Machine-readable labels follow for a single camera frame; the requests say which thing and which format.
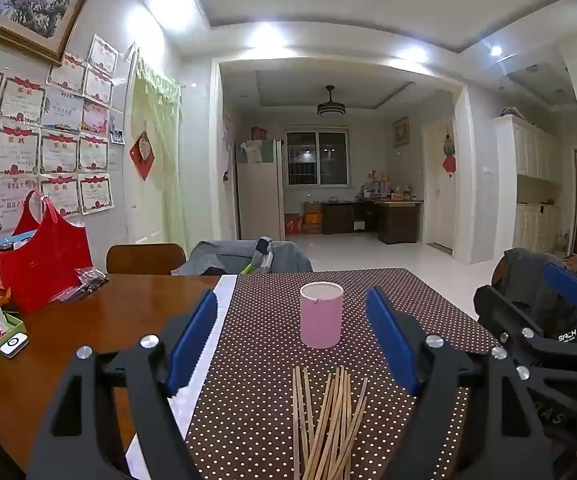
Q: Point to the round ceiling lamp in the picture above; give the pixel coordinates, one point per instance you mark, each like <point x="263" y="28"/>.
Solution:
<point x="332" y="107"/>

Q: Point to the white door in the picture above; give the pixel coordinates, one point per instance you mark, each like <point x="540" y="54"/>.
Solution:
<point x="436" y="210"/>

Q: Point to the wooden chair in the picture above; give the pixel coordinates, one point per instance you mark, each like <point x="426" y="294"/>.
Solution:
<point x="143" y="260"/>

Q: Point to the white checked cloth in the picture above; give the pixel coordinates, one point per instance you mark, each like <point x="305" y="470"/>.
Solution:
<point x="188" y="410"/>

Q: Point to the pile of wooden chopsticks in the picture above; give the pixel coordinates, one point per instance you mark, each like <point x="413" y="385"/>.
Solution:
<point x="338" y="400"/>

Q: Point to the wall of award certificates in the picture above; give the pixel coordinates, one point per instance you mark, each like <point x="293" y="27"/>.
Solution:
<point x="18" y="145"/>

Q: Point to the clutter of desk bottles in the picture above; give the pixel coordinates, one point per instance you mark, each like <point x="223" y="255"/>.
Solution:
<point x="383" y="187"/>

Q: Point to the red door decoration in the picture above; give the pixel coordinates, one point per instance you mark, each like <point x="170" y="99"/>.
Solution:
<point x="450" y="165"/>

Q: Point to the white refrigerator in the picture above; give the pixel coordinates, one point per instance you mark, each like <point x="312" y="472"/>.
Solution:
<point x="261" y="200"/>

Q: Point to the small framed painting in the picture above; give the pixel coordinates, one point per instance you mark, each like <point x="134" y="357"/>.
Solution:
<point x="401" y="132"/>

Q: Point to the clear plastic packet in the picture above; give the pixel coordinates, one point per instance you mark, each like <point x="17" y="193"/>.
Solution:
<point x="86" y="282"/>

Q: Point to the pink cylindrical cup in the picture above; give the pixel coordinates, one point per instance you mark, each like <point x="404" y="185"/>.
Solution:
<point x="321" y="320"/>

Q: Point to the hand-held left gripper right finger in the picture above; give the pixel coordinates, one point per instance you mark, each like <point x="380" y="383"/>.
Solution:
<point x="393" y="340"/>

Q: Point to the barred window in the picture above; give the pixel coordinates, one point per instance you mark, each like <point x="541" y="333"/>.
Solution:
<point x="318" y="160"/>

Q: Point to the dark wooden desk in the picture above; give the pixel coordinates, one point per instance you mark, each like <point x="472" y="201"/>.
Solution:
<point x="398" y="222"/>

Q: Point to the brown polka dot tablecloth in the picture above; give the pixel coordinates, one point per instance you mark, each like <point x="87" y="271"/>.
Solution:
<point x="268" y="310"/>

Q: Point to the orange cardboard box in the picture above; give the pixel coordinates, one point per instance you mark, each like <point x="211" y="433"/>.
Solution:
<point x="312" y="224"/>

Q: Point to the red tote bag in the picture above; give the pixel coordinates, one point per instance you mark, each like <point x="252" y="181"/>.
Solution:
<point x="43" y="270"/>

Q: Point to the small white device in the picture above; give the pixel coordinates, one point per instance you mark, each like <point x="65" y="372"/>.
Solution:
<point x="14" y="345"/>

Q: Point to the dark grey jacket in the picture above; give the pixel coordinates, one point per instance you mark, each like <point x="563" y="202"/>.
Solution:
<point x="523" y="270"/>

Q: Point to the small wall photo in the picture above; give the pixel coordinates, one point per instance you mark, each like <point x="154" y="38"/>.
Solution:
<point x="117" y="130"/>

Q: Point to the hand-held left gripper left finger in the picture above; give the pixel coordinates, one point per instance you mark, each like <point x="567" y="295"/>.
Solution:
<point x="193" y="340"/>

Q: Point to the light green curtain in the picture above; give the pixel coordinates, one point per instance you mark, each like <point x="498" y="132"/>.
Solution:
<point x="163" y="160"/>

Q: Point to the red diamond wall decoration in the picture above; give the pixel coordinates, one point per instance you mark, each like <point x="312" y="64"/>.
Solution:
<point x="142" y="155"/>

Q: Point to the red cardboard box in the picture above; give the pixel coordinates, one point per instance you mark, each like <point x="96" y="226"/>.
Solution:
<point x="292" y="224"/>

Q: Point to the framed tree picture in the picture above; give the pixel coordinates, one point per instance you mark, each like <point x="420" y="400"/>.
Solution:
<point x="33" y="5"/>

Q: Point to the white cabinet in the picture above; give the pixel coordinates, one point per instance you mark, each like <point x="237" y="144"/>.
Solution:
<point x="530" y="160"/>

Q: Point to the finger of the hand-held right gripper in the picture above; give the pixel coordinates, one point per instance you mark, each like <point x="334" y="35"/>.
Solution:
<point x="493" y="310"/>
<point x="565" y="282"/>

